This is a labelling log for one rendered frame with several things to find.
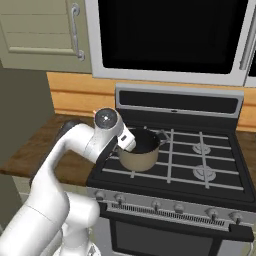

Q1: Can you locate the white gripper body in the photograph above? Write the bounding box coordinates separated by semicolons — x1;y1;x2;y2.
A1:
125;129;138;152

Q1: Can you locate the tan cooking pot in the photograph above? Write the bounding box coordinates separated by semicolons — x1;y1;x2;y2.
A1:
116;127;171;173

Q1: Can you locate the black and silver stove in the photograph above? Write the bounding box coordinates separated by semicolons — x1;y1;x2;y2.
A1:
85;82;256;256

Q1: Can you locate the silver stove knob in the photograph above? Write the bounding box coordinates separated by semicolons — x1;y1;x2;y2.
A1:
150;199;162;212
114;193;126;205
173;203;185;215
205;207;218;221
231;211;244;225
94;190;106;201

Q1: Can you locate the silver microwave oven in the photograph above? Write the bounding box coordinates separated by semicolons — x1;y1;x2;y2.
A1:
84;0;256;89

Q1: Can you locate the black oven door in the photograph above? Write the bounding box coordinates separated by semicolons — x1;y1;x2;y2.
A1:
99;213;256;256

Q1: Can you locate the black microwave door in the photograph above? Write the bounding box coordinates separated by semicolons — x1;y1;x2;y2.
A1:
84;0;256;87

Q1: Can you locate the olive cupboard door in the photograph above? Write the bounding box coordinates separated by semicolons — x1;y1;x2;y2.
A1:
0;0;93;74

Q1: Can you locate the silver cupboard door handle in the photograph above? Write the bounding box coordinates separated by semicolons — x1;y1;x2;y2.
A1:
70;2;86;62

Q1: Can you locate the silver microwave door handle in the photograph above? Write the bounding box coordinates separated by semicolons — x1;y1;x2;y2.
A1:
239;12;256;71

